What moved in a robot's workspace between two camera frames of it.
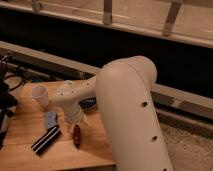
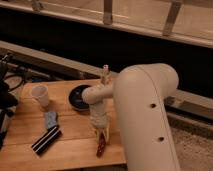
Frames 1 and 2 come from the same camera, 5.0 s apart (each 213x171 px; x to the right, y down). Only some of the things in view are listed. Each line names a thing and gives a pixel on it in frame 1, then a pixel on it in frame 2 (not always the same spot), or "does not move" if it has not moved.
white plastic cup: x=41 y=94 does not move
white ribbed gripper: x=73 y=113 -> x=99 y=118
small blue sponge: x=50 y=119 does not move
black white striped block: x=41 y=144 does not move
